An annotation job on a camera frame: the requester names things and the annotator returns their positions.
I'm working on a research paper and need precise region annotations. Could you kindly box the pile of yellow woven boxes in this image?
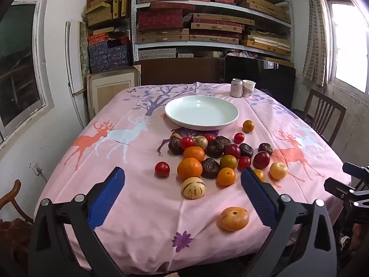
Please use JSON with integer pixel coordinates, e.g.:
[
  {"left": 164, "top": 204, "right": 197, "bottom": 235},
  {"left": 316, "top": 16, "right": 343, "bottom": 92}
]
[{"left": 83, "top": 0, "right": 129, "bottom": 27}]

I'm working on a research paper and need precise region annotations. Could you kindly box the bright white framed window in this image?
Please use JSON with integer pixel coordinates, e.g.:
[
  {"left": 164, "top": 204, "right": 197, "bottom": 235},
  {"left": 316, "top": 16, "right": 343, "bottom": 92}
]
[{"left": 323, "top": 0, "right": 369, "bottom": 93}]

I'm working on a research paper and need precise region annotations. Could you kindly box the pile of red patterned boxes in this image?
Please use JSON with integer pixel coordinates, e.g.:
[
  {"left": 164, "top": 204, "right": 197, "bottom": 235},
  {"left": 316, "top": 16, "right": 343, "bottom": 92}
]
[{"left": 137, "top": 1, "right": 196, "bottom": 32}]

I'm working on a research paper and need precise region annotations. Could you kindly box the printed paper cup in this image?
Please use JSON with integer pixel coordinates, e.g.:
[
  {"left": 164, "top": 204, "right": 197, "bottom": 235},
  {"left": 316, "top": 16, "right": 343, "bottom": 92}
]
[{"left": 242, "top": 80, "right": 256, "bottom": 98}]

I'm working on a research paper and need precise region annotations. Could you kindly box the pile of blue patterned boxes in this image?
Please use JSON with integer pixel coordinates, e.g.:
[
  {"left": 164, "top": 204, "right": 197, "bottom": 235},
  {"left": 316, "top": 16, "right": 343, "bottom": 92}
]
[{"left": 88, "top": 36, "right": 131, "bottom": 74}]

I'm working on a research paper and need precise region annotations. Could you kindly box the white leaning board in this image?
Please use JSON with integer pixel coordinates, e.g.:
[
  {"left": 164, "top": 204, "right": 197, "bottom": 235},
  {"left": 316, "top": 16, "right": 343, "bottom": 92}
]
[{"left": 65, "top": 20, "right": 87, "bottom": 94}]

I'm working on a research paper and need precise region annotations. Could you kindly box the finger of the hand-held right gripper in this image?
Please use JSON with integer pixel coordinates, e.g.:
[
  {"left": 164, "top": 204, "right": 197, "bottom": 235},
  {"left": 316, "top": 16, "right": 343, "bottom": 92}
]
[
  {"left": 324, "top": 177, "right": 359, "bottom": 200},
  {"left": 342, "top": 162, "right": 369, "bottom": 180}
]

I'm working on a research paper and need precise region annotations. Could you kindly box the brown wooden board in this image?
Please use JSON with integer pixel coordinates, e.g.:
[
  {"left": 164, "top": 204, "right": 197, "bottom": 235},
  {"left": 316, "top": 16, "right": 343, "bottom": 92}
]
[{"left": 140, "top": 57, "right": 226, "bottom": 86}]

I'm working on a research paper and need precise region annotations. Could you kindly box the marbled green panel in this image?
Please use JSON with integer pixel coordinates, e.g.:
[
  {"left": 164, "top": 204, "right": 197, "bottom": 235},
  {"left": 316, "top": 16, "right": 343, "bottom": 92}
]
[{"left": 78, "top": 21, "right": 91, "bottom": 75}]

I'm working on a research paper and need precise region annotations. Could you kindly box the grey framed window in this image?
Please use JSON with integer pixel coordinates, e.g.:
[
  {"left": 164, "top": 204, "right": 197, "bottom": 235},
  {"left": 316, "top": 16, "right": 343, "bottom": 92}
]
[{"left": 0, "top": 0, "right": 55, "bottom": 151}]

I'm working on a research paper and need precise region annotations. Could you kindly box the white metal shelf rack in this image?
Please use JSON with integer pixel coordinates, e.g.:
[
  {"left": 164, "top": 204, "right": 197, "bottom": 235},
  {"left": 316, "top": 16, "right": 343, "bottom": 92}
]
[{"left": 131, "top": 0, "right": 295, "bottom": 67}]

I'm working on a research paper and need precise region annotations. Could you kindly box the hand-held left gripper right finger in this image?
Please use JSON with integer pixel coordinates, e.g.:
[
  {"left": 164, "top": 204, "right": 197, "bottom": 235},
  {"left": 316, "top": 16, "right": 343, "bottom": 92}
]
[{"left": 240, "top": 167, "right": 338, "bottom": 277}]

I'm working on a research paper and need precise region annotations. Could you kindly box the large orange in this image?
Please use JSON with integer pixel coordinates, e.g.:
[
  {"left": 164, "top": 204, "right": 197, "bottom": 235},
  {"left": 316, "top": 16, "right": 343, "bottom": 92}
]
[{"left": 177, "top": 157, "right": 203, "bottom": 181}]

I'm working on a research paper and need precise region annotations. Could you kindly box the dark wooden slatted chair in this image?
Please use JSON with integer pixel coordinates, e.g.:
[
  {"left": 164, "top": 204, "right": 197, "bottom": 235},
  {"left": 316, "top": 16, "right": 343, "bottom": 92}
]
[{"left": 300, "top": 88, "right": 347, "bottom": 148}]

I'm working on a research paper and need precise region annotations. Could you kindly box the pink deer print tablecloth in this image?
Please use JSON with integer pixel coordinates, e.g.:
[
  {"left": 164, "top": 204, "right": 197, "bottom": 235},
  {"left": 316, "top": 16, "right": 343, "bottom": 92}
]
[{"left": 34, "top": 82, "right": 352, "bottom": 274}]

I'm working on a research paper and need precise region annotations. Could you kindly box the orange striped pepino melon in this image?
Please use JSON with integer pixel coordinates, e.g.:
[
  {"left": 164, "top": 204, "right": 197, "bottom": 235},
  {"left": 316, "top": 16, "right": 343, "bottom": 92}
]
[{"left": 216, "top": 207, "right": 250, "bottom": 232}]

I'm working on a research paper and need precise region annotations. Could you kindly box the light wood framed panel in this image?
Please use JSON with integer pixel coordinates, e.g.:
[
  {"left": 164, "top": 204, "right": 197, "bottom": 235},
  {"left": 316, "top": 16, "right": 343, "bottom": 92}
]
[{"left": 86, "top": 65, "right": 142, "bottom": 120}]

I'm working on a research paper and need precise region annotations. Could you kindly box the pile of tan woven boxes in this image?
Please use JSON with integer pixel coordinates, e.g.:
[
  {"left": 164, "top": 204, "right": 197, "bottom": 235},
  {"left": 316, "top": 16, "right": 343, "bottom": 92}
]
[{"left": 135, "top": 0, "right": 292, "bottom": 57}]

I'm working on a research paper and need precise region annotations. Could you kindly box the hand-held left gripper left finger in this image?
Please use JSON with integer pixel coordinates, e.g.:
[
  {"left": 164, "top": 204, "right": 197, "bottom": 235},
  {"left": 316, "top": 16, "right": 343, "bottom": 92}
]
[{"left": 28, "top": 166, "right": 127, "bottom": 277}]

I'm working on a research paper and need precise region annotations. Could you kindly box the white plate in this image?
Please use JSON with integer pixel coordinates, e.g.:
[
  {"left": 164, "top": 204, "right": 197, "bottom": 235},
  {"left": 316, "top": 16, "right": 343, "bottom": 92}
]
[{"left": 164, "top": 95, "right": 240, "bottom": 130}]

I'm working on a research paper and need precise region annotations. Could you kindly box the curved wooden armchair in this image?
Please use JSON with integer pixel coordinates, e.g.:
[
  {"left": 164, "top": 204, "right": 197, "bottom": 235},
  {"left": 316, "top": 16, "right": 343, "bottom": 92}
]
[{"left": 0, "top": 179, "right": 34, "bottom": 269}]

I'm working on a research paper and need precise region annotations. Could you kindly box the wall socket with cable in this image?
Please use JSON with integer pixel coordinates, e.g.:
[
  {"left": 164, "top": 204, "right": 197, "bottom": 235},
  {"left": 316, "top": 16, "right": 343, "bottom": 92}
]
[{"left": 30, "top": 160, "right": 48, "bottom": 182}]

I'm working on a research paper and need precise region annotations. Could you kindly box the pale pink drink can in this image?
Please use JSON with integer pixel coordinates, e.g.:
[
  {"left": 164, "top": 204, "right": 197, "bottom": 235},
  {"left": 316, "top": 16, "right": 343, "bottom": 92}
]
[{"left": 231, "top": 78, "right": 244, "bottom": 98}]

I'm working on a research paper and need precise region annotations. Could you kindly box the cream striped pepino melon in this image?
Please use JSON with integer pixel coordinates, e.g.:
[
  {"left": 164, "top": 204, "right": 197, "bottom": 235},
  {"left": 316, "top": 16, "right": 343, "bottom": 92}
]
[{"left": 181, "top": 177, "right": 206, "bottom": 199}]

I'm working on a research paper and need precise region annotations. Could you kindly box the black flat screen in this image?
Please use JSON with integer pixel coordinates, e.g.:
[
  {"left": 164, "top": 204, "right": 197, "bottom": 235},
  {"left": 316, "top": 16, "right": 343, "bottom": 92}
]
[{"left": 223, "top": 55, "right": 297, "bottom": 108}]

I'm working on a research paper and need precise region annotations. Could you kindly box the speckled yellow brown fruit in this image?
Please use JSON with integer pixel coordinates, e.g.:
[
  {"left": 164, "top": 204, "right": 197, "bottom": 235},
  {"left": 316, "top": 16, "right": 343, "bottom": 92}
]
[{"left": 192, "top": 135, "right": 208, "bottom": 150}]

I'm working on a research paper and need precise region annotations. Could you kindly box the checked beige curtain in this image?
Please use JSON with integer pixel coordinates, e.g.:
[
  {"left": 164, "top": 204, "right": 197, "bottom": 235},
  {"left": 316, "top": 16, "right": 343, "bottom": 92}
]
[{"left": 302, "top": 0, "right": 329, "bottom": 87}]

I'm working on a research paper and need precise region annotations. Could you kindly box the orange red patterned box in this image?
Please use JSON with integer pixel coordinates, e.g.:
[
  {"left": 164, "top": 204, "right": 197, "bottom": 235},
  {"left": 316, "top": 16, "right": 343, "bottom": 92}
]
[{"left": 88, "top": 33, "right": 109, "bottom": 46}]

